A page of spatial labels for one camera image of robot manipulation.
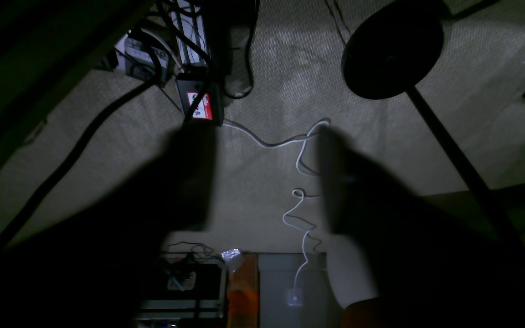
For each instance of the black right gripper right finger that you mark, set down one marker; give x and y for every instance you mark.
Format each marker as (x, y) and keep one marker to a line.
(362, 199)

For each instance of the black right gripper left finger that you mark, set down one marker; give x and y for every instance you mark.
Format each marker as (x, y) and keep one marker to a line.
(170, 193)

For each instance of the black box red label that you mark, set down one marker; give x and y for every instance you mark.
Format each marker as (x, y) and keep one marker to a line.
(200, 96)

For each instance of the black round stand base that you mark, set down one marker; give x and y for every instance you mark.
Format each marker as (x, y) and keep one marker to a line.
(392, 50)

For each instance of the white power strip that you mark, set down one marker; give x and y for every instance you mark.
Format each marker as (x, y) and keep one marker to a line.
(187, 17)

